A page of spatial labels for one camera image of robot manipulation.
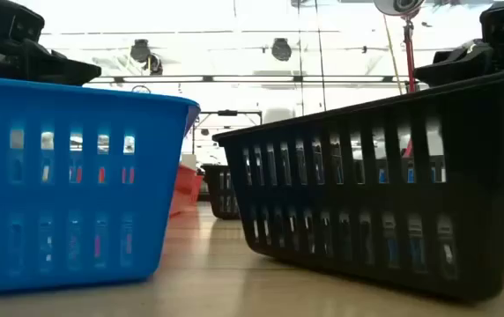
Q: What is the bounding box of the red desk lamp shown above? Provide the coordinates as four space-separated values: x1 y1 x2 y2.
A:
373 0 427 94

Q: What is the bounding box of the black ceiling cord reel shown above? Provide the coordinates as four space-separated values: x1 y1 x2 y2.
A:
145 53 164 76
129 38 152 63
271 37 293 63

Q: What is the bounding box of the black background camera frame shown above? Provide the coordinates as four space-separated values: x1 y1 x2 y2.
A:
191 109 263 155

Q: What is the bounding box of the black plastic basket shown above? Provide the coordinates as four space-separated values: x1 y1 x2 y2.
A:
200 164 241 221
211 65 504 303

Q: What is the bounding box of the white building column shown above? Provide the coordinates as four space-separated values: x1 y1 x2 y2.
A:
263 107 296 126

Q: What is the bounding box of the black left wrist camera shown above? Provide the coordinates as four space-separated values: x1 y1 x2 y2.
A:
0 0 46 45

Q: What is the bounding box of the black ceiling light rail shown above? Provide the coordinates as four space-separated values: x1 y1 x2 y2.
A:
83 73 411 85

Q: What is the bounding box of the red plastic basket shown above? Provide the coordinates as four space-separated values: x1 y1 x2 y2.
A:
168 164 198 217
192 173 205 203

